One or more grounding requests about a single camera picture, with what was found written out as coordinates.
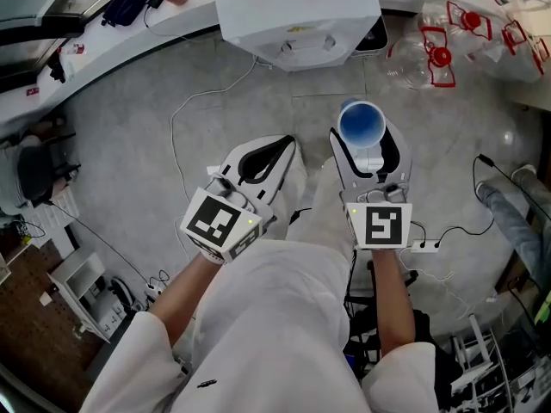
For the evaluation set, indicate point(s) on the person's white trousers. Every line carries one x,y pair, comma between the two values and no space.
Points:
318,213

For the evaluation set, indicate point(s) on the blue cup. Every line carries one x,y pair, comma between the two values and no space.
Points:
360,123

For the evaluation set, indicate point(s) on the white water dispenser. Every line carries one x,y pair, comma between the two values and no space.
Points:
292,11

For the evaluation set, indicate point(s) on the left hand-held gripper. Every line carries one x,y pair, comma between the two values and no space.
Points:
211,226

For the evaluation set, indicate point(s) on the black and white appliance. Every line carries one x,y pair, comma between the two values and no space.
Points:
371,37

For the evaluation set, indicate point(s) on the black metal stand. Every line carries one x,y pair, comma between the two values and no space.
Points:
366,325

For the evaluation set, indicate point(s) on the person's right forearm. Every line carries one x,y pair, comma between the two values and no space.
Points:
394,303

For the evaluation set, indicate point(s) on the white power strip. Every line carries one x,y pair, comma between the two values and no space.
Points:
153,288
424,246

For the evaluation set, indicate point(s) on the person's white shirt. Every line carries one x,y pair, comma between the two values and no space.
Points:
267,338

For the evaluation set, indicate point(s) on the green and black backpack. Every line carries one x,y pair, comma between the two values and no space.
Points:
543,308

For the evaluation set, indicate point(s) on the black bag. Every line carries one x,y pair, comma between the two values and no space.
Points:
125,2

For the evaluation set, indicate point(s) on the person's left forearm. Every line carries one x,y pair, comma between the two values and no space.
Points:
185,299

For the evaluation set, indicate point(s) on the white metal rack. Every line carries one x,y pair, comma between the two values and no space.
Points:
482,359

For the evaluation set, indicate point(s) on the white curved counter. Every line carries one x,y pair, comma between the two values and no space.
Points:
107,45

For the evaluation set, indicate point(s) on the white drawer unit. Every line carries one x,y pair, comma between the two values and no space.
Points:
53,213

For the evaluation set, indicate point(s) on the white shelf unit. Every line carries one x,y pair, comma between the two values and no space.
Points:
82,282

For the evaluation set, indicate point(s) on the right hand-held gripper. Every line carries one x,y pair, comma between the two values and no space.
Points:
383,226

